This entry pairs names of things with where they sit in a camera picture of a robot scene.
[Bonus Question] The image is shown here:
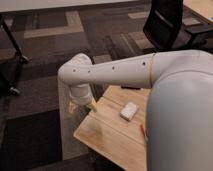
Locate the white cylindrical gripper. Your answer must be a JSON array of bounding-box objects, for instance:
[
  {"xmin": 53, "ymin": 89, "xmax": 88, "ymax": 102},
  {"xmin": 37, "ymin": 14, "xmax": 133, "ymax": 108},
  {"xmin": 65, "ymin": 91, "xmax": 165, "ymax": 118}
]
[{"xmin": 69, "ymin": 84, "xmax": 97, "ymax": 112}]

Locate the white sponge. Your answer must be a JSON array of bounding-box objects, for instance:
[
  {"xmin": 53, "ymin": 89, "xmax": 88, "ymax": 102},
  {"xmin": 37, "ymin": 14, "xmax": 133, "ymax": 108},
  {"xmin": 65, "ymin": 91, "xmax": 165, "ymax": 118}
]
[{"xmin": 120, "ymin": 102, "xmax": 138, "ymax": 121}]

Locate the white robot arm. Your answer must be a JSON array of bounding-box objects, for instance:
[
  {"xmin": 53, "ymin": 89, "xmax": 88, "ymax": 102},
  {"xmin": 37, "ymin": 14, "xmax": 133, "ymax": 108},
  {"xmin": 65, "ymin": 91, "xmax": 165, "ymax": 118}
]
[{"xmin": 58, "ymin": 50, "xmax": 213, "ymax": 171}]

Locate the small black block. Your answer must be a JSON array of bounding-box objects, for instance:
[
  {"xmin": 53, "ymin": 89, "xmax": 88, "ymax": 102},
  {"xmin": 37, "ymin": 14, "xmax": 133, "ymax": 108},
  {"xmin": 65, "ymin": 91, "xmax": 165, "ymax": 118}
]
[{"xmin": 120, "ymin": 86, "xmax": 141, "ymax": 90}]

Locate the orange carrot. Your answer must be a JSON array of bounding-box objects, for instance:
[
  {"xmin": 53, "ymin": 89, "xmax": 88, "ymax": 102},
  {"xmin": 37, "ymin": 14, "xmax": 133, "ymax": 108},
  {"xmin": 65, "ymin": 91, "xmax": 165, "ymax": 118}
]
[{"xmin": 140, "ymin": 124, "xmax": 147, "ymax": 140}]

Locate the black chair base left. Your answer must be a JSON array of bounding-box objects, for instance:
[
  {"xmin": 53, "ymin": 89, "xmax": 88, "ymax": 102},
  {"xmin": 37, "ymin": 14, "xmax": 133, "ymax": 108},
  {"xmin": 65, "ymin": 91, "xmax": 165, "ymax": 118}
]
[{"xmin": 0, "ymin": 14, "xmax": 29, "ymax": 96}]

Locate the black office chair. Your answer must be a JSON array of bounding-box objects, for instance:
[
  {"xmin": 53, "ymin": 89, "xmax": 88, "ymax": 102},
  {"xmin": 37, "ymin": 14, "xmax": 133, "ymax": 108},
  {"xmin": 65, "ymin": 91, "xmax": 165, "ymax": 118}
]
[{"xmin": 143, "ymin": 0, "xmax": 213, "ymax": 51}]

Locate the wooden desk top corner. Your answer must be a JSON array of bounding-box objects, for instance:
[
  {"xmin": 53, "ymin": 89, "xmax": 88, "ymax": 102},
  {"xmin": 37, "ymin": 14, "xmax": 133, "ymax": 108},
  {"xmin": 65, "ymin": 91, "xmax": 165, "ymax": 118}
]
[{"xmin": 183, "ymin": 0, "xmax": 213, "ymax": 23}]

